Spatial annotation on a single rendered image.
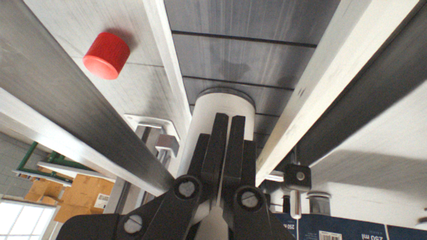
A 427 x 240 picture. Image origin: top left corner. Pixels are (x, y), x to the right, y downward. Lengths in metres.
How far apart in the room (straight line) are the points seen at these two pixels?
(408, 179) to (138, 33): 0.36
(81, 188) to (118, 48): 1.85
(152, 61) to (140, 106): 0.12
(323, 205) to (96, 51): 0.43
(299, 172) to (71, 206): 1.90
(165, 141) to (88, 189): 1.74
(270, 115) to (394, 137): 0.11
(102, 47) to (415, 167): 0.35
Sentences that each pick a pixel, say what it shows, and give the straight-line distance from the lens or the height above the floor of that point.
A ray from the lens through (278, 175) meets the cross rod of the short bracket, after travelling 0.26.
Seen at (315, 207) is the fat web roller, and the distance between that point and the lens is 0.45.
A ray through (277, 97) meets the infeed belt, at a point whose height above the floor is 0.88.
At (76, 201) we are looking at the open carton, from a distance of 2.02.
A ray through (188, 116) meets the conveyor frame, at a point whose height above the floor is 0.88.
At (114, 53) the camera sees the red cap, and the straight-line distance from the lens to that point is 0.22.
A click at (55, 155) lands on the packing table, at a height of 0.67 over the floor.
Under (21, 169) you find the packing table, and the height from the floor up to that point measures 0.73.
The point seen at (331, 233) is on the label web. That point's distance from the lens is 0.45.
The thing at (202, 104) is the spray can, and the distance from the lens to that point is 0.15.
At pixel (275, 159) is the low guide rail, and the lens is 0.18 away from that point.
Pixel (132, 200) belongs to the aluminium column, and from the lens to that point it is 0.34.
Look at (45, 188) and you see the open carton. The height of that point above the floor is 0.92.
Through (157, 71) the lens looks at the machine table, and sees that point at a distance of 0.24.
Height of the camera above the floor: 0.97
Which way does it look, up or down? 28 degrees down
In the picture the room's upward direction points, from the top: 169 degrees counter-clockwise
